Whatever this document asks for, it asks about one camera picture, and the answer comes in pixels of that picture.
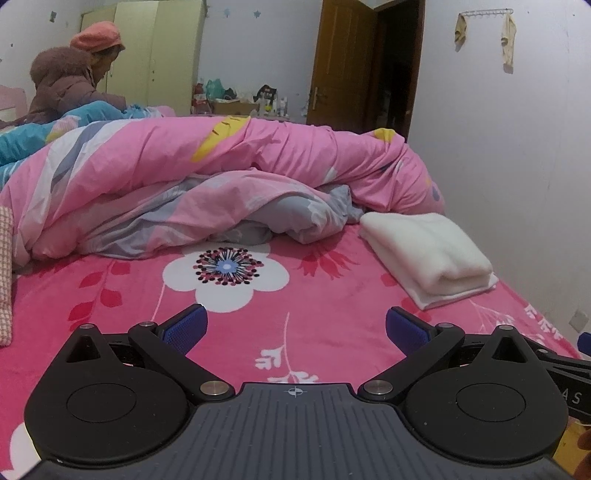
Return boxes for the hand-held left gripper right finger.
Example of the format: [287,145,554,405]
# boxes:
[358,305,539,402]

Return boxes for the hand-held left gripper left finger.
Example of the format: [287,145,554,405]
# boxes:
[58,303,236,402]

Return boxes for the white fluffy sweater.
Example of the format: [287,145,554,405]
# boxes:
[359,212,495,297]

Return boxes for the folded white cloth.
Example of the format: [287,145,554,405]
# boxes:
[406,271,500,311]

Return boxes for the pink fleece bed blanket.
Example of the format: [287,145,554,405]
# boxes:
[0,217,583,480]

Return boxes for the pink floral quilt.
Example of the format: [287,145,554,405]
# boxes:
[0,115,446,271]

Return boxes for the pink checked pillow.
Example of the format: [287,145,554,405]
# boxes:
[0,205,16,348]

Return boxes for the cardboard box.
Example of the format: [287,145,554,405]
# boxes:
[210,100,260,116]

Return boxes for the clutter of bottles and bags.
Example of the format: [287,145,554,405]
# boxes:
[191,78,293,118]

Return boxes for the blue printed quilt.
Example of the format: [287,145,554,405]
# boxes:
[0,102,162,184]

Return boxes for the brown wooden door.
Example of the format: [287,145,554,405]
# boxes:
[307,0,426,139]

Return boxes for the pale yellow wardrobe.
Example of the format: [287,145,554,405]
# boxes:
[81,0,206,112]

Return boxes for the pink and white headboard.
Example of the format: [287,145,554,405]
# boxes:
[0,85,26,123]

